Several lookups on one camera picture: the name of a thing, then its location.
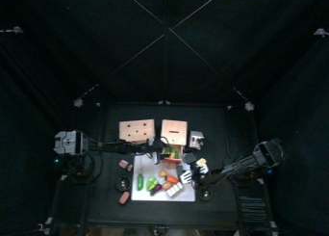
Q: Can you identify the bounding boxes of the red toy tray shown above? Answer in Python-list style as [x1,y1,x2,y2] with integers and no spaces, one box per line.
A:
[159,144,185,166]

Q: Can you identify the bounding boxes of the black round bowl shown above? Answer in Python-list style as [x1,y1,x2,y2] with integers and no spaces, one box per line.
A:
[197,187,213,201]
[116,176,132,192]

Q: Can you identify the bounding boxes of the grey white small box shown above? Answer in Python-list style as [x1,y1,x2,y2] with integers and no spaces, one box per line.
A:
[188,130,205,150]

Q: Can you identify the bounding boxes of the pink toy block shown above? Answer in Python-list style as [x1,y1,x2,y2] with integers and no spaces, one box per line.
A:
[119,159,133,172]

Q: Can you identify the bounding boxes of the purple toy eggplant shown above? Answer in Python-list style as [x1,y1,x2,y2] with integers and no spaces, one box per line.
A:
[149,183,165,197]

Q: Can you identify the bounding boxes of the lime green toy lettuce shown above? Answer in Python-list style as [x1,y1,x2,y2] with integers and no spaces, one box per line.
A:
[145,176,160,192]

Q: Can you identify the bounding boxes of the white cutting board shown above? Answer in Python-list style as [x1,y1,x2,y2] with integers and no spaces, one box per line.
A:
[129,153,197,202]

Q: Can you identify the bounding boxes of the pink toy sausage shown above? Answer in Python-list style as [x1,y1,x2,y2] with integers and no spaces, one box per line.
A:
[119,191,131,205]

